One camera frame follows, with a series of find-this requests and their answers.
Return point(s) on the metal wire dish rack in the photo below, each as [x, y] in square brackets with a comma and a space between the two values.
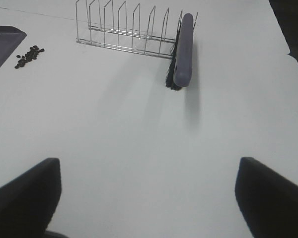
[117, 25]

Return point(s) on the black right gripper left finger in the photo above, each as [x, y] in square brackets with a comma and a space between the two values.
[28, 202]

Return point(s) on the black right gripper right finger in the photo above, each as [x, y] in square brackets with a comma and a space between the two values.
[267, 200]

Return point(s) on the grey plastic dustpan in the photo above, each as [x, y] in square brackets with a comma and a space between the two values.
[10, 38]

